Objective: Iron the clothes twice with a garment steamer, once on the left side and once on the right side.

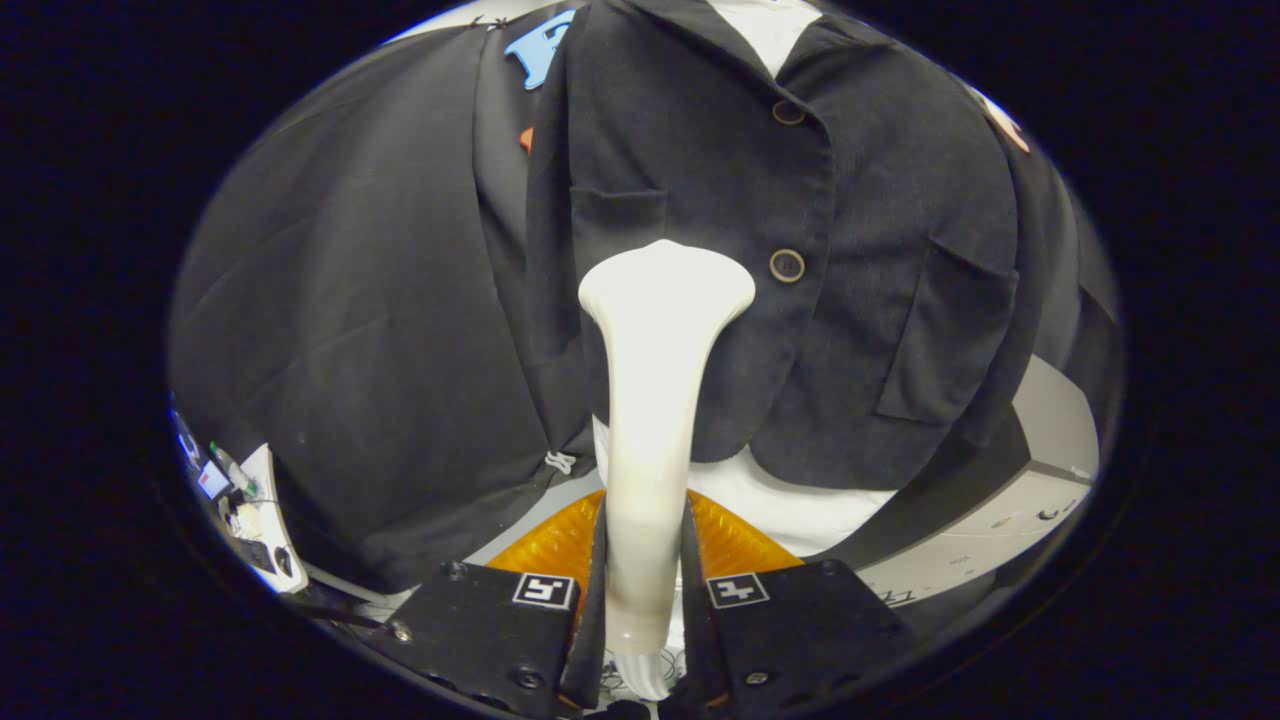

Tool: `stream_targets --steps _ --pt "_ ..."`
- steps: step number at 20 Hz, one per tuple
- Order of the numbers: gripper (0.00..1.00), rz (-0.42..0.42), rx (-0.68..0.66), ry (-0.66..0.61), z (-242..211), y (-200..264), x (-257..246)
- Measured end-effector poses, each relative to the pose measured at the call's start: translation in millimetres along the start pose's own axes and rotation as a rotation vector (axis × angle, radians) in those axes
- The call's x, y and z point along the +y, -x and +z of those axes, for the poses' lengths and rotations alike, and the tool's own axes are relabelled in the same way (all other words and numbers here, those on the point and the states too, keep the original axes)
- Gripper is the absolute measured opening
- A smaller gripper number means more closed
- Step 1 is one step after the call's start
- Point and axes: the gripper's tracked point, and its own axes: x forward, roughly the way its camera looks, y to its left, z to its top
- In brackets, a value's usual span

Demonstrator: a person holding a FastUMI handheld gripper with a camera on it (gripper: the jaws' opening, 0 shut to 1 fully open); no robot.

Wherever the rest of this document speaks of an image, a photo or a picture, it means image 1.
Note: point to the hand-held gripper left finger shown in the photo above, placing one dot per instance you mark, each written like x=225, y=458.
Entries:
x=592, y=640

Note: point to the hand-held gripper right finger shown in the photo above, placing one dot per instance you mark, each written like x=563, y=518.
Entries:
x=697, y=640

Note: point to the white shirt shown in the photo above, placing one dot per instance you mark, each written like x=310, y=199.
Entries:
x=800, y=510

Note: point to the black suit jacket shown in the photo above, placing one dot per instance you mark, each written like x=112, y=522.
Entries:
x=900, y=200

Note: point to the black backdrop cloth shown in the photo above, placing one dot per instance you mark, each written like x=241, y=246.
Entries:
x=350, y=300

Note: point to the grey cabinet with drawer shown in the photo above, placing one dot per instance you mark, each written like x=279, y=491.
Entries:
x=1060, y=420

